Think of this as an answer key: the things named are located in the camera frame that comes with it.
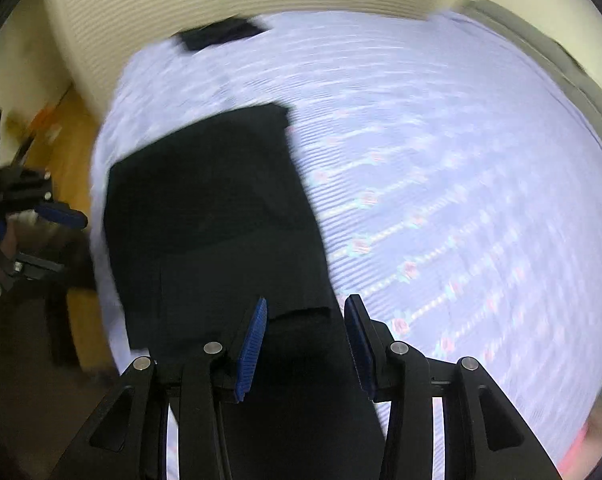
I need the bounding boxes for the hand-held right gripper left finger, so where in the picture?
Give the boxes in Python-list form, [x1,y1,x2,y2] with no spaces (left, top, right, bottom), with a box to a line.
[51,296,268,480]

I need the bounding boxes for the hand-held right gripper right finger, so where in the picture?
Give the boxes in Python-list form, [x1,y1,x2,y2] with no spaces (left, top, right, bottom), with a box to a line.
[343,294,562,480]

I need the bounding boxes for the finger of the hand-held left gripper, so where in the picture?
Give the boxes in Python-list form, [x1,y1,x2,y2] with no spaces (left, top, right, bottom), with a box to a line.
[0,249,67,283]
[0,167,88,229]

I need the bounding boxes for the black pants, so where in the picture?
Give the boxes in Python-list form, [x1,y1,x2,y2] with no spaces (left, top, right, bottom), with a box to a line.
[102,102,387,480]

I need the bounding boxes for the bed with purple sheet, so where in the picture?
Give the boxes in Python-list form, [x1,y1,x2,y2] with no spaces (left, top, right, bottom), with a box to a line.
[88,7,602,480]

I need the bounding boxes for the folded black garment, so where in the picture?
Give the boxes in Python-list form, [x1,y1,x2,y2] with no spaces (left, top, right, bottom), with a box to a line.
[173,17,268,54]

